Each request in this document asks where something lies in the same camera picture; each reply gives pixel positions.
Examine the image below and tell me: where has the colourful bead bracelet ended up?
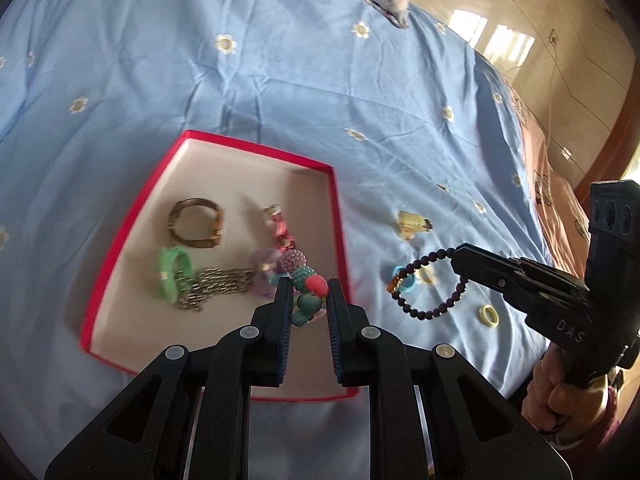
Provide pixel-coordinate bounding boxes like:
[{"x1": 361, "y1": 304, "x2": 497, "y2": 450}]
[{"x1": 267, "y1": 247, "x2": 331, "y2": 328}]

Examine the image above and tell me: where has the blue floral bedsheet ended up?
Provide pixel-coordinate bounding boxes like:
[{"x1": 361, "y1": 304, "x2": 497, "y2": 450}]
[{"x1": 0, "y1": 0, "x2": 566, "y2": 480}]

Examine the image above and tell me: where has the person's right hand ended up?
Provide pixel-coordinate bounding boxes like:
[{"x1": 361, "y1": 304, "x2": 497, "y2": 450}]
[{"x1": 520, "y1": 347, "x2": 609, "y2": 435}]

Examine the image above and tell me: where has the silver chain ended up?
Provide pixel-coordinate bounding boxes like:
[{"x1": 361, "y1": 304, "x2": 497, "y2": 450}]
[{"x1": 177, "y1": 266, "x2": 258, "y2": 312}]

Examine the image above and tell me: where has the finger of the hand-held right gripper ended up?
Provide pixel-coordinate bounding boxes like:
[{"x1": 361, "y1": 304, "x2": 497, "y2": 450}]
[
  {"x1": 451, "y1": 242, "x2": 531, "y2": 281},
  {"x1": 450, "y1": 259, "x2": 511, "y2": 301}
]

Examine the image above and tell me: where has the dark bead bracelet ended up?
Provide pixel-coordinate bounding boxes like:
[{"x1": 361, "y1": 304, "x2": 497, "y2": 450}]
[{"x1": 386, "y1": 247, "x2": 468, "y2": 322}]

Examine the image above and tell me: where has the green hair tie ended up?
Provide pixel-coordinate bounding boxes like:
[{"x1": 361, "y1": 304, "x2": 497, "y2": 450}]
[{"x1": 156, "y1": 246, "x2": 196, "y2": 303}]

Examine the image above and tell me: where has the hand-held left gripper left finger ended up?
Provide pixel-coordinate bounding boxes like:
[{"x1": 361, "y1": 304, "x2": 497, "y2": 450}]
[{"x1": 44, "y1": 276, "x2": 293, "y2": 480}]

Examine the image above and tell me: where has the gold ring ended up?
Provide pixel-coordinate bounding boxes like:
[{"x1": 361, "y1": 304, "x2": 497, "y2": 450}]
[{"x1": 395, "y1": 210, "x2": 433, "y2": 241}]

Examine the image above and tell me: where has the pink printed quilt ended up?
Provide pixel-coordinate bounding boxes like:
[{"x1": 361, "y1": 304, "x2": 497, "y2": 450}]
[{"x1": 500, "y1": 75, "x2": 596, "y2": 281}]

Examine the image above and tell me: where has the cyan ring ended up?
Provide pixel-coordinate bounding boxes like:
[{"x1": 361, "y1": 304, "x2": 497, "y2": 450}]
[{"x1": 390, "y1": 265, "x2": 417, "y2": 295}]

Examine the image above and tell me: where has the brown bangle bracelet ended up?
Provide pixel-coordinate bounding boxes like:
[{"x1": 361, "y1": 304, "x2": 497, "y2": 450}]
[{"x1": 167, "y1": 197, "x2": 226, "y2": 251}]

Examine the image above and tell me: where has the red jewelry box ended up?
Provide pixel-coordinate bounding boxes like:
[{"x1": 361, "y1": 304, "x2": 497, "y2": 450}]
[{"x1": 80, "y1": 130, "x2": 361, "y2": 403}]

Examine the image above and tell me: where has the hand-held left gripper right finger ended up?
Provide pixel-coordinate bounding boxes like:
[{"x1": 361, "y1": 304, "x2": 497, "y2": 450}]
[{"x1": 326, "y1": 277, "x2": 573, "y2": 480}]

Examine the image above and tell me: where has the purple hair tie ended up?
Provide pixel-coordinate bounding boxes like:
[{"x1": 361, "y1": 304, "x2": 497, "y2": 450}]
[{"x1": 250, "y1": 249, "x2": 283, "y2": 298}]

